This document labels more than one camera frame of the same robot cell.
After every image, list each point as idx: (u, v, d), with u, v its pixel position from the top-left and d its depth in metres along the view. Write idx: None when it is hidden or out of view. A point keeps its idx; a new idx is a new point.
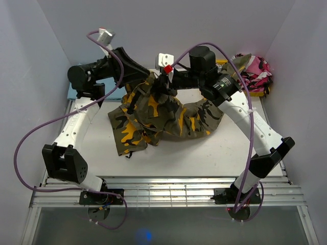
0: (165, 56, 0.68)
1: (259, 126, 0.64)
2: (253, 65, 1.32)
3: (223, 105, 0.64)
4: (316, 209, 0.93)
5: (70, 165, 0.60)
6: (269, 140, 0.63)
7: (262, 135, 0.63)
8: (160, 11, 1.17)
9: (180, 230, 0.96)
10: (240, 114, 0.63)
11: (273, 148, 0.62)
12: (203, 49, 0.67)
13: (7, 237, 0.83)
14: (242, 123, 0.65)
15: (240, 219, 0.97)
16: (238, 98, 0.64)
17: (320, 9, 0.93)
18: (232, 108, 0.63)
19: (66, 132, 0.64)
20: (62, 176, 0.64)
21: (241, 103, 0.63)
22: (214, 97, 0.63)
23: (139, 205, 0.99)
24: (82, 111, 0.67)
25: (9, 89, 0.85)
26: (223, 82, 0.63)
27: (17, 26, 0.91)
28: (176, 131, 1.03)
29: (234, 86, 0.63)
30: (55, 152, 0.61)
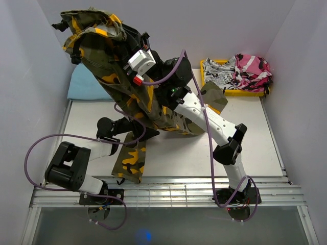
0: (145, 63, 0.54)
1: (213, 120, 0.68)
2: (253, 65, 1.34)
3: (178, 107, 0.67)
4: (317, 209, 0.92)
5: (76, 163, 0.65)
6: (225, 130, 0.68)
7: (218, 128, 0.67)
8: (160, 11, 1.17)
9: (180, 230, 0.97)
10: (195, 113, 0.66)
11: (230, 138, 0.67)
12: (186, 67, 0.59)
13: (7, 236, 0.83)
14: (199, 121, 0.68)
15: (240, 219, 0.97)
16: (189, 98, 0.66)
17: (319, 9, 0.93)
18: (186, 108, 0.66)
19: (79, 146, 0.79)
20: (60, 175, 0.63)
21: (193, 103, 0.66)
22: (169, 102, 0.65)
23: (139, 205, 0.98)
24: (100, 141, 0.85)
25: (9, 89, 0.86)
26: (174, 88, 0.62)
27: (17, 27, 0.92)
28: (144, 103, 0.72)
29: (185, 89, 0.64)
30: (69, 148, 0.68)
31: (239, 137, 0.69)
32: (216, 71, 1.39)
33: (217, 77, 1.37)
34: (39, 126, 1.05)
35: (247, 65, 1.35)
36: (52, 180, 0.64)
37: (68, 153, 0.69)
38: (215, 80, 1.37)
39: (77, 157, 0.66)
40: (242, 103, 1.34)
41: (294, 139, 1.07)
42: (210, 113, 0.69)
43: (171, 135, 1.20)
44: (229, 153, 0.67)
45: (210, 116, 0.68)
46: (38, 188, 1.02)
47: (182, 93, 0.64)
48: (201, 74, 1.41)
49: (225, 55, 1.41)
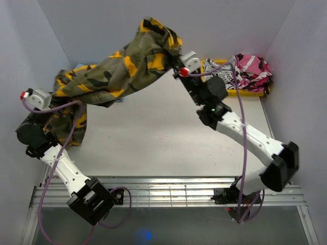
0: (194, 58, 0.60)
1: (254, 137, 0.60)
2: (253, 65, 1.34)
3: (217, 127, 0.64)
4: (317, 210, 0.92)
5: (102, 191, 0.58)
6: (269, 148, 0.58)
7: (260, 145, 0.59)
8: (160, 11, 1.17)
9: (180, 230, 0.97)
10: (235, 130, 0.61)
11: (275, 155, 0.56)
12: (220, 86, 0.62)
13: (7, 236, 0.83)
14: (239, 139, 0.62)
15: (240, 219, 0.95)
16: (229, 116, 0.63)
17: (320, 9, 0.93)
18: (226, 126, 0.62)
19: (70, 179, 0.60)
20: (103, 209, 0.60)
21: (232, 120, 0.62)
22: (209, 121, 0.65)
23: (139, 205, 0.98)
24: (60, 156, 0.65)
25: (9, 89, 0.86)
26: (215, 107, 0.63)
27: (17, 26, 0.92)
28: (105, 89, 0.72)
29: (225, 109, 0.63)
30: (78, 197, 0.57)
31: (287, 156, 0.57)
32: (216, 71, 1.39)
33: None
34: None
35: (247, 65, 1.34)
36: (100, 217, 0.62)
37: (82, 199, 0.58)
38: None
39: (97, 188, 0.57)
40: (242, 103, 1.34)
41: (294, 139, 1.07)
42: (251, 129, 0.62)
43: (171, 135, 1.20)
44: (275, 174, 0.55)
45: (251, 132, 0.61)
46: (38, 188, 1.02)
47: (223, 113, 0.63)
48: None
49: (225, 55, 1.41)
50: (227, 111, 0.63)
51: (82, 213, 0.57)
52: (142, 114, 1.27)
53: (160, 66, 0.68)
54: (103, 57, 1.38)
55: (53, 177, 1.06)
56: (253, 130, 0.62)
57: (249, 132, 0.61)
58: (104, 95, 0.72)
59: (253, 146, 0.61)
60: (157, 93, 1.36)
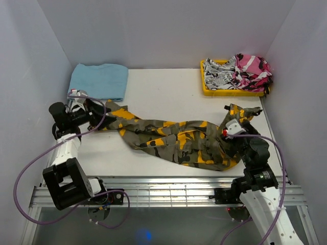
0: (234, 123, 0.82)
1: (282, 224, 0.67)
2: (253, 65, 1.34)
3: (259, 192, 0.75)
4: (317, 210, 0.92)
5: (74, 177, 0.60)
6: (288, 242, 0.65)
7: (282, 234, 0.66)
8: (160, 12, 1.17)
9: (179, 230, 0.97)
10: (269, 206, 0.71)
11: None
12: (263, 146, 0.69)
13: (7, 237, 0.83)
14: (268, 216, 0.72)
15: (240, 219, 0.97)
16: (272, 192, 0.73)
17: (320, 9, 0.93)
18: (264, 199, 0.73)
19: (61, 154, 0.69)
20: (71, 197, 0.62)
21: (272, 197, 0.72)
22: (252, 183, 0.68)
23: (139, 205, 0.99)
24: (68, 140, 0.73)
25: (9, 89, 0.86)
26: (263, 173, 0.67)
27: (17, 27, 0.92)
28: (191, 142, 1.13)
29: (273, 181, 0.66)
30: (55, 171, 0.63)
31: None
32: (216, 71, 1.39)
33: (217, 77, 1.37)
34: (39, 126, 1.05)
35: (247, 65, 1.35)
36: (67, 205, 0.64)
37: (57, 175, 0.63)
38: (215, 79, 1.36)
39: (70, 171, 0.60)
40: (242, 103, 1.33)
41: (294, 139, 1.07)
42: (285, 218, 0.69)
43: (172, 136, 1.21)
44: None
45: (283, 219, 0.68)
46: (38, 188, 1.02)
47: (267, 181, 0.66)
48: (201, 74, 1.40)
49: (225, 55, 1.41)
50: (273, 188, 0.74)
51: (50, 187, 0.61)
52: (142, 115, 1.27)
53: None
54: (103, 57, 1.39)
55: None
56: (286, 219, 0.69)
57: (280, 217, 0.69)
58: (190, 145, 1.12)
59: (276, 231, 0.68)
60: (157, 93, 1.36)
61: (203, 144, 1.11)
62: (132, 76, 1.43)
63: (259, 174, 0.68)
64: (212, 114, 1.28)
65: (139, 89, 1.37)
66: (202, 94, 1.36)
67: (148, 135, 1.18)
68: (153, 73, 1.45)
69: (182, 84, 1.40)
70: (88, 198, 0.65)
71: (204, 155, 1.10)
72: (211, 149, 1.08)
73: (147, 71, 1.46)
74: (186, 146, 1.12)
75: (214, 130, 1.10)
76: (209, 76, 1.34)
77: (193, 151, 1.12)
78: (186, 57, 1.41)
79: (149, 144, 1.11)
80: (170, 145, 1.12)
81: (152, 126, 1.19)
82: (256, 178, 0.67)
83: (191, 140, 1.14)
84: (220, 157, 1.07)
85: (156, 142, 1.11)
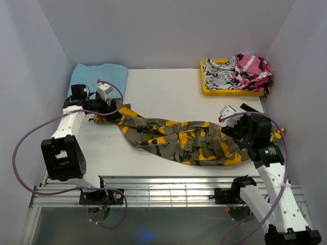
0: (226, 108, 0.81)
1: (285, 201, 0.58)
2: (253, 65, 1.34)
3: (260, 168, 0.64)
4: (317, 210, 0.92)
5: (70, 154, 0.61)
6: (291, 221, 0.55)
7: (285, 212, 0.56)
8: (160, 12, 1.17)
9: (179, 230, 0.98)
10: (272, 182, 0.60)
11: (291, 229, 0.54)
12: (265, 118, 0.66)
13: (6, 237, 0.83)
14: (271, 193, 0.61)
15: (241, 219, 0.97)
16: (277, 167, 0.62)
17: (320, 9, 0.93)
18: (266, 174, 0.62)
19: (61, 128, 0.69)
20: (65, 171, 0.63)
21: (277, 173, 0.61)
22: (255, 158, 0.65)
23: (139, 205, 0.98)
24: (72, 113, 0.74)
25: (9, 89, 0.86)
26: (269, 149, 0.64)
27: (17, 27, 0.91)
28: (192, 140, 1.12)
29: (278, 157, 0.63)
30: (53, 143, 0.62)
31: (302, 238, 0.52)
32: (216, 71, 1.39)
33: (217, 77, 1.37)
34: (39, 126, 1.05)
35: (247, 65, 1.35)
36: (60, 177, 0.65)
37: (55, 148, 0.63)
38: (215, 79, 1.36)
39: (66, 148, 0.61)
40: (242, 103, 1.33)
41: (293, 139, 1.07)
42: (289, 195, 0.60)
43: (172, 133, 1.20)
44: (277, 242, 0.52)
45: (287, 197, 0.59)
46: (38, 188, 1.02)
47: (272, 157, 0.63)
48: (202, 74, 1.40)
49: (225, 55, 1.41)
50: (278, 162, 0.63)
51: (46, 158, 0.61)
52: (142, 114, 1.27)
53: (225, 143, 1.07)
54: (103, 57, 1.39)
55: None
56: (290, 196, 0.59)
57: (284, 195, 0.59)
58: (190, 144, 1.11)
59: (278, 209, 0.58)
60: (157, 93, 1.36)
61: (204, 141, 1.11)
62: (132, 76, 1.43)
63: (264, 149, 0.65)
64: (212, 114, 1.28)
65: (139, 89, 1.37)
66: (202, 94, 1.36)
67: (150, 133, 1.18)
68: (153, 73, 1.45)
69: (182, 84, 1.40)
70: (80, 175, 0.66)
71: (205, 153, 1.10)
72: (212, 145, 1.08)
73: (147, 71, 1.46)
74: (187, 145, 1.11)
75: (216, 130, 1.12)
76: (209, 76, 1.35)
77: (194, 150, 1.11)
78: (186, 57, 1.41)
79: (152, 142, 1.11)
80: (171, 143, 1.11)
81: (155, 124, 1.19)
82: (259, 153, 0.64)
83: (192, 139, 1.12)
84: (223, 152, 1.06)
85: (158, 140, 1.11)
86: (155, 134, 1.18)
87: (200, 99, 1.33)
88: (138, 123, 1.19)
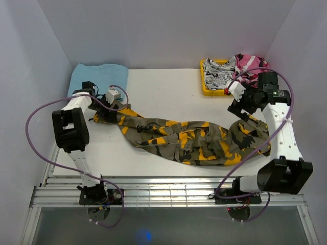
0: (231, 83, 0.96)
1: (283, 134, 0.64)
2: (253, 65, 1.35)
3: (266, 108, 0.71)
4: (317, 210, 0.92)
5: (76, 124, 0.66)
6: (286, 150, 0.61)
7: (281, 142, 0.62)
8: (160, 12, 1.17)
9: (179, 230, 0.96)
10: (274, 118, 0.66)
11: (284, 157, 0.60)
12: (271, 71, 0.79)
13: (6, 236, 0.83)
14: (273, 129, 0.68)
15: (240, 219, 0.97)
16: (281, 106, 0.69)
17: (320, 9, 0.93)
18: (271, 111, 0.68)
19: (70, 104, 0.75)
20: (70, 140, 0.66)
21: (280, 111, 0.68)
22: (262, 99, 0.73)
23: (139, 205, 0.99)
24: (80, 95, 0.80)
25: (9, 89, 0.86)
26: (278, 93, 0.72)
27: (17, 27, 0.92)
28: (190, 140, 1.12)
29: (284, 100, 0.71)
30: (62, 115, 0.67)
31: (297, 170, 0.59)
32: (216, 71, 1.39)
33: (217, 77, 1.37)
34: (39, 126, 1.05)
35: (247, 65, 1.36)
36: (65, 146, 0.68)
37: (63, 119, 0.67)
38: (215, 79, 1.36)
39: (74, 118, 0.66)
40: None
41: None
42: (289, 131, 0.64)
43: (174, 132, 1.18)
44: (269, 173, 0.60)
45: (287, 131, 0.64)
46: (38, 188, 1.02)
47: (278, 98, 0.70)
48: (202, 74, 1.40)
49: (225, 55, 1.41)
50: (285, 103, 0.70)
51: (54, 126, 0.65)
52: (142, 114, 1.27)
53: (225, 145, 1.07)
54: (104, 57, 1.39)
55: (53, 177, 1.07)
56: (290, 130, 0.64)
57: (283, 129, 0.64)
58: (188, 144, 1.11)
59: (276, 141, 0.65)
60: (157, 93, 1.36)
61: (204, 141, 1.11)
62: (133, 76, 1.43)
63: (274, 92, 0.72)
64: (212, 113, 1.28)
65: (139, 89, 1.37)
66: (202, 94, 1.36)
67: (150, 134, 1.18)
68: (153, 73, 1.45)
69: (182, 84, 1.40)
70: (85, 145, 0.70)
71: (204, 153, 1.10)
72: (212, 145, 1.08)
73: (147, 71, 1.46)
74: (187, 145, 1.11)
75: (216, 131, 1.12)
76: (209, 76, 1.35)
77: (194, 149, 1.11)
78: (186, 57, 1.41)
79: (152, 142, 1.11)
80: (171, 143, 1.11)
81: (155, 123, 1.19)
82: (270, 93, 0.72)
83: (192, 139, 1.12)
84: (223, 152, 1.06)
85: (158, 140, 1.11)
86: (155, 135, 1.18)
87: (200, 99, 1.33)
88: (138, 123, 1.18)
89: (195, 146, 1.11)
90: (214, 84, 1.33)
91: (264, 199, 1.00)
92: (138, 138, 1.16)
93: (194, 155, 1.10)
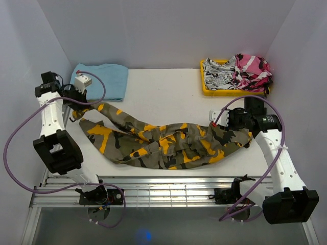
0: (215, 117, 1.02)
1: (281, 163, 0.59)
2: (253, 65, 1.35)
3: (258, 135, 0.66)
4: (317, 210, 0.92)
5: (67, 148, 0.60)
6: (287, 181, 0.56)
7: (281, 173, 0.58)
8: (160, 12, 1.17)
9: (179, 230, 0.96)
10: (270, 147, 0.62)
11: (287, 189, 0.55)
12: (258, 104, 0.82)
13: (7, 236, 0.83)
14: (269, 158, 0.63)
15: (240, 219, 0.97)
16: (273, 132, 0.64)
17: (320, 9, 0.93)
18: (264, 140, 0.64)
19: (47, 123, 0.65)
20: (65, 161, 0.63)
21: (274, 138, 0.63)
22: (253, 127, 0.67)
23: (139, 205, 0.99)
24: (50, 102, 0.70)
25: (10, 89, 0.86)
26: (267, 118, 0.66)
27: (17, 27, 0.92)
28: (172, 144, 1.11)
29: (275, 125, 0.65)
30: (45, 141, 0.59)
31: (303, 202, 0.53)
32: (216, 71, 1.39)
33: (217, 77, 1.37)
34: (39, 126, 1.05)
35: (247, 65, 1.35)
36: (60, 168, 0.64)
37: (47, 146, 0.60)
38: (215, 79, 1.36)
39: (62, 144, 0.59)
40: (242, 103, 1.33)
41: (293, 139, 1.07)
42: (286, 158, 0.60)
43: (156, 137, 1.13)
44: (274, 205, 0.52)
45: (284, 159, 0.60)
46: (37, 188, 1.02)
47: (268, 125, 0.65)
48: (202, 74, 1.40)
49: (225, 55, 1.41)
50: (276, 128, 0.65)
51: (42, 156, 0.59)
52: (142, 114, 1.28)
53: (207, 146, 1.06)
54: (104, 57, 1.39)
55: (53, 177, 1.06)
56: (287, 158, 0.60)
57: (281, 157, 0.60)
58: (171, 147, 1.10)
59: (275, 171, 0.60)
60: (157, 93, 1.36)
61: (185, 143, 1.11)
62: (133, 76, 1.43)
63: (263, 118, 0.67)
64: None
65: (139, 89, 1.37)
66: (202, 94, 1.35)
67: (130, 147, 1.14)
68: (153, 73, 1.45)
69: (183, 84, 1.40)
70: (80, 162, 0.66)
71: (188, 155, 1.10)
72: (194, 145, 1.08)
73: (147, 71, 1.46)
74: (169, 149, 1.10)
75: (195, 129, 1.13)
76: (209, 76, 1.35)
77: (178, 153, 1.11)
78: (186, 57, 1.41)
79: (133, 156, 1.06)
80: (154, 152, 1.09)
81: (133, 125, 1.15)
82: (258, 121, 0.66)
83: (173, 143, 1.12)
84: (206, 151, 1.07)
85: (139, 153, 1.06)
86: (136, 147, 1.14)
87: (201, 99, 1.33)
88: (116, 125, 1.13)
89: (179, 149, 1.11)
90: (214, 84, 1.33)
91: None
92: (120, 154, 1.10)
93: (179, 160, 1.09)
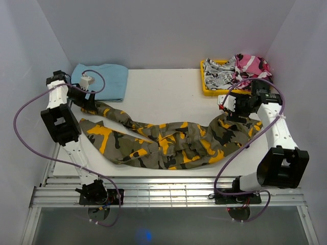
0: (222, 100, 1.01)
1: (277, 127, 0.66)
2: (253, 65, 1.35)
3: (260, 107, 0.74)
4: (317, 210, 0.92)
5: (68, 119, 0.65)
6: (281, 141, 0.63)
7: (276, 135, 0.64)
8: (160, 12, 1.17)
9: (179, 230, 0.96)
10: (269, 115, 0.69)
11: (279, 145, 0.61)
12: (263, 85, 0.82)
13: (7, 236, 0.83)
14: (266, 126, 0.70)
15: (240, 219, 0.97)
16: (275, 105, 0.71)
17: (320, 10, 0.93)
18: (264, 110, 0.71)
19: (53, 100, 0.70)
20: (64, 133, 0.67)
21: (274, 109, 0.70)
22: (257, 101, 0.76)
23: (139, 205, 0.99)
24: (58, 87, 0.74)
25: (10, 89, 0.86)
26: (270, 94, 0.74)
27: (17, 27, 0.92)
28: (172, 144, 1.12)
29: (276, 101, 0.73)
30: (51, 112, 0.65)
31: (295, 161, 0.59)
32: (216, 71, 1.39)
33: (217, 77, 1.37)
34: (39, 126, 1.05)
35: (247, 65, 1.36)
36: (63, 141, 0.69)
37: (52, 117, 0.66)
38: (215, 80, 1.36)
39: (64, 114, 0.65)
40: None
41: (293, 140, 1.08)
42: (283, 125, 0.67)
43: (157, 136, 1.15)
44: (268, 161, 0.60)
45: (281, 125, 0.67)
46: (38, 188, 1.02)
47: (271, 100, 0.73)
48: (202, 74, 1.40)
49: (225, 55, 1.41)
50: (277, 103, 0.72)
51: (47, 125, 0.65)
52: (142, 114, 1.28)
53: (207, 145, 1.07)
54: (104, 57, 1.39)
55: (53, 177, 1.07)
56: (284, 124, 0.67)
57: (278, 123, 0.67)
58: (170, 147, 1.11)
59: (271, 134, 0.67)
60: (157, 93, 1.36)
61: (185, 143, 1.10)
62: (133, 76, 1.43)
63: (266, 93, 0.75)
64: (212, 113, 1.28)
65: (139, 89, 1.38)
66: (202, 94, 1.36)
67: (130, 147, 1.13)
68: (153, 73, 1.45)
69: (182, 84, 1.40)
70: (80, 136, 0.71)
71: (188, 154, 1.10)
72: (194, 145, 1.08)
73: (147, 71, 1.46)
74: (169, 149, 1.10)
75: (195, 129, 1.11)
76: (208, 76, 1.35)
77: (178, 153, 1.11)
78: (186, 57, 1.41)
79: (133, 155, 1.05)
80: (153, 152, 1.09)
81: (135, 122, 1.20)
82: (261, 96, 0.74)
83: (173, 143, 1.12)
84: (206, 151, 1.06)
85: (139, 153, 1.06)
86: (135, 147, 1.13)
87: (200, 99, 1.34)
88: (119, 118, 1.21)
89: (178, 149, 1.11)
90: (214, 84, 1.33)
91: (264, 199, 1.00)
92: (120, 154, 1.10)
93: (179, 159, 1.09)
